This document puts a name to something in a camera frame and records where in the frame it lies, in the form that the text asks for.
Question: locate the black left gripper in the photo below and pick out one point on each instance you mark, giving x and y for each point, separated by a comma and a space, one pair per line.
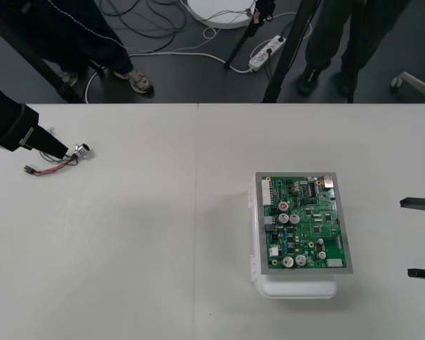
10, 120

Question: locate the thick black stand leg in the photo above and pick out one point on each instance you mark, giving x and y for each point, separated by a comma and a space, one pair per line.
71, 95

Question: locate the person in pale shoes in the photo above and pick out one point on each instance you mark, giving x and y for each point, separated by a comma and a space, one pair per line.
92, 42

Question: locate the white caster leg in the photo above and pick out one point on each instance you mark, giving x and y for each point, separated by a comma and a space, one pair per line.
416, 82

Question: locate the slim black stand leg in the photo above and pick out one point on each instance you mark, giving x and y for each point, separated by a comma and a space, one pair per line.
238, 47

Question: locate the white round base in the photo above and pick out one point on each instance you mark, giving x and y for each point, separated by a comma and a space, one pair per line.
219, 16

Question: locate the person in black shoes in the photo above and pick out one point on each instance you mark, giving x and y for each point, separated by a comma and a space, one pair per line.
326, 39

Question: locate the white power strip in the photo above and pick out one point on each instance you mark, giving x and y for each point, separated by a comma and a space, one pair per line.
265, 53

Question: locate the green circuit board grey frame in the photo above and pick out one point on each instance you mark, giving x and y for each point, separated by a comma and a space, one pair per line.
304, 230

